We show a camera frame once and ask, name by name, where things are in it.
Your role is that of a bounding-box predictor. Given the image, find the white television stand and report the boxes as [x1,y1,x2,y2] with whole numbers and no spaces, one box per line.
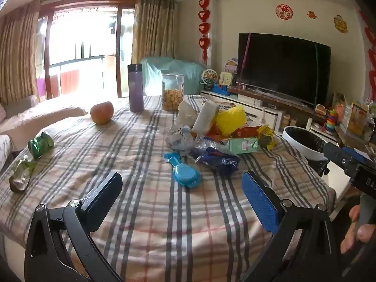
[200,86,341,141]

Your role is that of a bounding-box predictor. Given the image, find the pink sofa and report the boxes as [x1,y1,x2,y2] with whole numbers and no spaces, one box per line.
[0,95,89,153]

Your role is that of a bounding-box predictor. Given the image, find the sliding balcony door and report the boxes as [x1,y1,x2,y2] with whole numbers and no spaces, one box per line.
[38,1,137,99]

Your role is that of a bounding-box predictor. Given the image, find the person's right hand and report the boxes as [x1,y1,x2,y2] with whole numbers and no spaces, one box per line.
[340,204,376,255]

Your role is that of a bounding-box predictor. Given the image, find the rainbow stacking ring toy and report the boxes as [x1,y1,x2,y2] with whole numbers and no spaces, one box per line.
[325,109,337,133]

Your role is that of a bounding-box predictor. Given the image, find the red packet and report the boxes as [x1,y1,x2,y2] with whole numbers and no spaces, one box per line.
[232,125,262,138]

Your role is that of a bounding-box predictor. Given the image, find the white foam packet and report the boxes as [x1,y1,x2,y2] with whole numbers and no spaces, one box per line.
[192,101,220,132]

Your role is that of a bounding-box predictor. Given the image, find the red heart string decoration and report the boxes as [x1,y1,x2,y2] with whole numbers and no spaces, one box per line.
[357,9,376,86]
[198,0,211,61]

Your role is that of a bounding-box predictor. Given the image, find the striped cushion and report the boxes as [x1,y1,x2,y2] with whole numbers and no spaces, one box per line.
[0,135,14,171]

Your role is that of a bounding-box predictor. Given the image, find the black flat television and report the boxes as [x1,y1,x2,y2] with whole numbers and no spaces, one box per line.
[236,33,331,106]

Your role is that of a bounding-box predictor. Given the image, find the yellow ribbed packaging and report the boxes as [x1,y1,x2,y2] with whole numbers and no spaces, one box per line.
[214,106,247,137]

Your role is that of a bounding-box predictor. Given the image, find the pale green carton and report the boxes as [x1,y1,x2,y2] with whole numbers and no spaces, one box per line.
[227,137,259,154]

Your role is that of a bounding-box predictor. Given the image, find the toy ferris wheel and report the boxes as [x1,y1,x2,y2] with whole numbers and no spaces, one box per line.
[200,69,218,91]

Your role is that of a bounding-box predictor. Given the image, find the yellow figure wall decal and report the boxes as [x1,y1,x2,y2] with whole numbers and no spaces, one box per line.
[333,15,348,33]

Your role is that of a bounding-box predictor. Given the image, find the orange snack wrapper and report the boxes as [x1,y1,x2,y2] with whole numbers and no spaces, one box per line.
[206,132,232,146]

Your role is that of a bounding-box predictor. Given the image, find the yellow green wrapper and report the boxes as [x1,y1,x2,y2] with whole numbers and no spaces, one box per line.
[257,125,278,152]

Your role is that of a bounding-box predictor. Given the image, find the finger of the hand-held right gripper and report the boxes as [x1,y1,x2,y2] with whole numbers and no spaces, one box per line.
[342,147,371,163]
[322,142,357,168]

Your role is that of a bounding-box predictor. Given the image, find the yellow green toy phone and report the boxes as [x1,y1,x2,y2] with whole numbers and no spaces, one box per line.
[219,71,234,86]

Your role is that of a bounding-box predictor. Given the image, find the round red wall decal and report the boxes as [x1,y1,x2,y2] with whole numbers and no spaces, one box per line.
[275,4,293,20]

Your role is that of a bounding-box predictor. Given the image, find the beige curtain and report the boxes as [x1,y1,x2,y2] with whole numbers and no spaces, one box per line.
[0,0,40,105]
[131,0,177,65]

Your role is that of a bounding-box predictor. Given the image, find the blue snack wrapper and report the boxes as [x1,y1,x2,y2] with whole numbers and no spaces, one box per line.
[195,147,241,177]

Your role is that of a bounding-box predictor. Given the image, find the purple thermos bottle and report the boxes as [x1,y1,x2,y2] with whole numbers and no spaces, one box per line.
[127,63,144,113]

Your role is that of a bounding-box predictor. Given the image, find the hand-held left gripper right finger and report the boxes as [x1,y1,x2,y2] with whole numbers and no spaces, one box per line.
[235,170,353,282]

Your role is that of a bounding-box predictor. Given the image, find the white plastic bag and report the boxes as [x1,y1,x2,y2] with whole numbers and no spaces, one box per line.
[166,126,194,157]

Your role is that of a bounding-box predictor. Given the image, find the blue toy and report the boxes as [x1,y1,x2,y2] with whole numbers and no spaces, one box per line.
[212,83,231,96]

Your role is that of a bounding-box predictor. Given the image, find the white tissue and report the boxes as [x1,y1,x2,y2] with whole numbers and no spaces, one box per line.
[175,100,200,130]

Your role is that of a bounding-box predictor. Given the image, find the glass cookie jar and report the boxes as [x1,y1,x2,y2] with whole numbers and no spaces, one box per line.
[161,74,185,111]

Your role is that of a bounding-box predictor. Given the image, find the yellow printed box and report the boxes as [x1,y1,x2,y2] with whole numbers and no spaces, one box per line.
[344,101,371,141]

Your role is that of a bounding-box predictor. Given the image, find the teal furniture cover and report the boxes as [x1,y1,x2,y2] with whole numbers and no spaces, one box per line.
[139,56,209,96]

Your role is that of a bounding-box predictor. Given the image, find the plaid tablecloth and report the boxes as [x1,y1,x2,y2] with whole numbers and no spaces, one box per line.
[0,94,337,282]

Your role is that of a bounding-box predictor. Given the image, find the red apple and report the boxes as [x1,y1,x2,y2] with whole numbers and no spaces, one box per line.
[90,101,114,125]

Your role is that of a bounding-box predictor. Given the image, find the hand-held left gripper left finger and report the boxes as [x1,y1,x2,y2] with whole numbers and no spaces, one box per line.
[24,171,124,282]

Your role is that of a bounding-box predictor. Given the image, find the white bin with black bag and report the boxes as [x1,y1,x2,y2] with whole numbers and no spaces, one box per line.
[282,126,329,177]

